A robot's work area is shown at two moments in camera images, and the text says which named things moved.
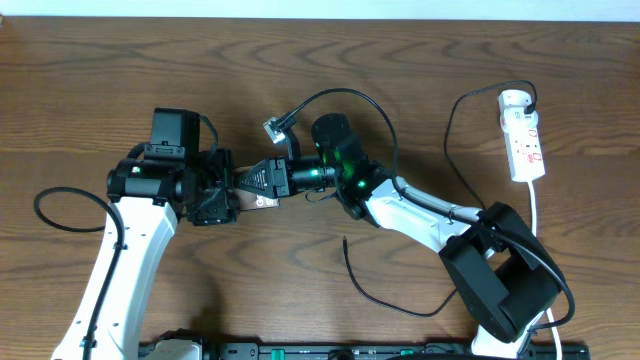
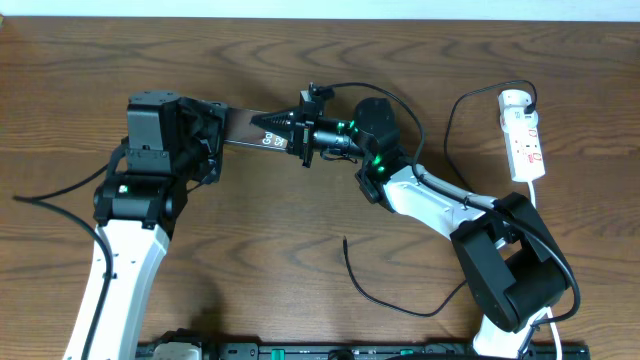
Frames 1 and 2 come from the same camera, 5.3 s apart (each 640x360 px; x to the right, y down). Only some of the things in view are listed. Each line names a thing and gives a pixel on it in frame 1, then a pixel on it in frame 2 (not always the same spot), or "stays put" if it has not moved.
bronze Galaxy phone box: (246, 200) to (237, 128)
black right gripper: (279, 178) to (304, 129)
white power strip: (523, 145) stays put
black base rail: (360, 351) stays put
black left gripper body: (215, 195) to (212, 138)
